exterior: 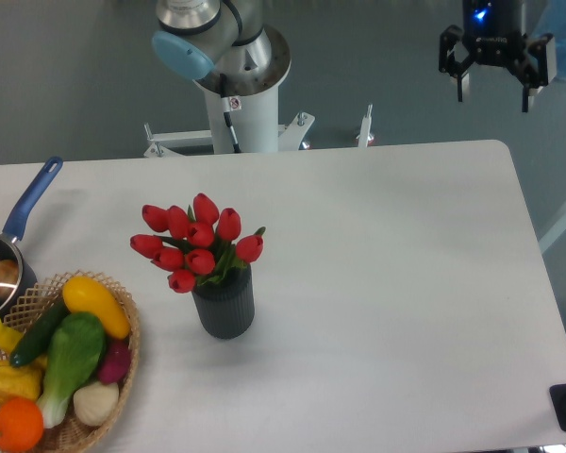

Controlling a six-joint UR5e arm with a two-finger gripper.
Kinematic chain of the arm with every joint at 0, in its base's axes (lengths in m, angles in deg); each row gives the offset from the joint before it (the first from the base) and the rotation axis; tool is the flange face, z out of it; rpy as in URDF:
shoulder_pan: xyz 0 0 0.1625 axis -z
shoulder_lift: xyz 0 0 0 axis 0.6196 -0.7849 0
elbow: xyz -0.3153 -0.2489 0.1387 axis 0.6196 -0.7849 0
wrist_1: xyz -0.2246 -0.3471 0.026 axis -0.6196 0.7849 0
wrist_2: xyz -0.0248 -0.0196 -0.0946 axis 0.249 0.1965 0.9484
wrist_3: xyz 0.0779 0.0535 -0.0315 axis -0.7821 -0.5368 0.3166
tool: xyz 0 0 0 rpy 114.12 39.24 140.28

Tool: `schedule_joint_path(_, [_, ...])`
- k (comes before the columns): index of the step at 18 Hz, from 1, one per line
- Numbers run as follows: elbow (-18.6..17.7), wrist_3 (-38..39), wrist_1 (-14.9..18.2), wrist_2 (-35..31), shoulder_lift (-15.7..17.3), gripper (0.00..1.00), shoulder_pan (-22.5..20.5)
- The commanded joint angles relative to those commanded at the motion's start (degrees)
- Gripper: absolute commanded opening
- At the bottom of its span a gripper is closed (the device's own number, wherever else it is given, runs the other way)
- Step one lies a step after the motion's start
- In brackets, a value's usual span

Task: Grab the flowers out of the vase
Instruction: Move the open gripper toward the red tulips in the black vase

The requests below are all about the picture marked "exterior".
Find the dark grey ribbed vase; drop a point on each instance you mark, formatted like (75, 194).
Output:
(227, 310)

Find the red tulip bouquet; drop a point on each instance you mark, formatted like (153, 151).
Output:
(199, 246)

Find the white garlic bulb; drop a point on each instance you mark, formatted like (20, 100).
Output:
(94, 403)

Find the woven wicker basket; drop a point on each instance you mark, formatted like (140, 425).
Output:
(72, 435)

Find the purple red onion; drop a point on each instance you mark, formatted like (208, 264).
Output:
(115, 364)

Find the yellow bell pepper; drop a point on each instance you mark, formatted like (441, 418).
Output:
(24, 382)

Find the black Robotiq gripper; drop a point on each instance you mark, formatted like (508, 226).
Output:
(493, 35)

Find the yellow banana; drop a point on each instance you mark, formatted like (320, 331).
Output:
(9, 338)

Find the green bok choy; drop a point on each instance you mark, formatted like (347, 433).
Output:
(73, 354)

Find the dark green cucumber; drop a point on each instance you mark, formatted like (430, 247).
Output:
(36, 340)

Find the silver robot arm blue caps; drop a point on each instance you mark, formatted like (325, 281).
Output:
(227, 49)

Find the blue handled saucepan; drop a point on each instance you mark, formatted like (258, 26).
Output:
(14, 229)

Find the orange fruit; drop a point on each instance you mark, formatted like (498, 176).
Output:
(21, 425)

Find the yellow squash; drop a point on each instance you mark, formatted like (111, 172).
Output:
(84, 294)

